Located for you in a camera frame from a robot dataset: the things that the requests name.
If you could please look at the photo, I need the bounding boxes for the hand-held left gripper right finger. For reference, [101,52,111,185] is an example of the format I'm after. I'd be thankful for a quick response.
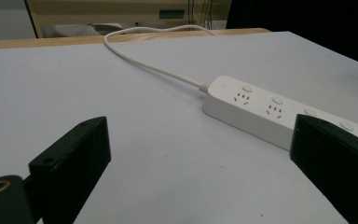
[289,113,358,224]

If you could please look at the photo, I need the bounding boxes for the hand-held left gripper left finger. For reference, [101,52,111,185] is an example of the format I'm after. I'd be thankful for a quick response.
[28,116,112,224]

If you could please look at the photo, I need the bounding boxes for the white power strip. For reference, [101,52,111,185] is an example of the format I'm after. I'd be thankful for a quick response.
[201,75,358,152]

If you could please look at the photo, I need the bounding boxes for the light wooden cabinet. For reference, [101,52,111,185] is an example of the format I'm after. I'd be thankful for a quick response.
[24,0,233,39]

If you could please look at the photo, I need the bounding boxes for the white power strip cable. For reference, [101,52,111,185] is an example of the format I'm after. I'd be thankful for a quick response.
[103,24,217,93]

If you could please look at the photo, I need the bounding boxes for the dark hanging cables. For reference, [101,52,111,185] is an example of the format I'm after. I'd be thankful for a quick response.
[186,0,215,30]

